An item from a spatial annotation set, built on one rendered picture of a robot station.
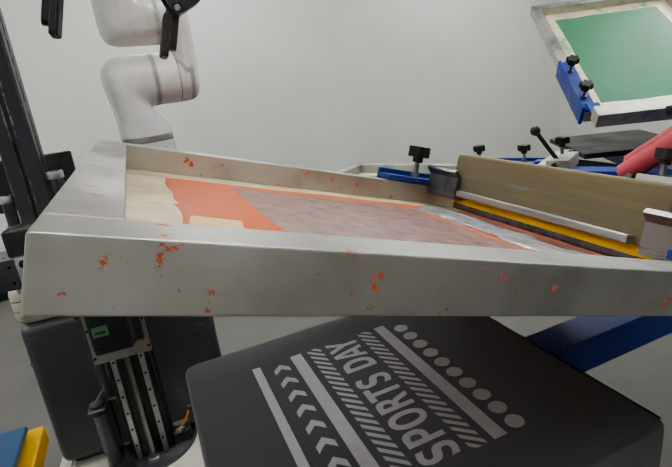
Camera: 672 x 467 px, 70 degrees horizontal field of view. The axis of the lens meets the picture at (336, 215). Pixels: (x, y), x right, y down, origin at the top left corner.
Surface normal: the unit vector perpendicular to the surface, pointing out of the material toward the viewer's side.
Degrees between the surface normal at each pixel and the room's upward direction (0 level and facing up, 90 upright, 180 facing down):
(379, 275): 90
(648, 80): 32
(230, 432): 0
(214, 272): 90
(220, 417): 0
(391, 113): 90
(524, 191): 72
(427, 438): 0
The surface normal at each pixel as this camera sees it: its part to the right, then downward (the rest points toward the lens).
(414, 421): -0.12, -0.95
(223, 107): 0.39, 0.21
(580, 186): -0.91, -0.08
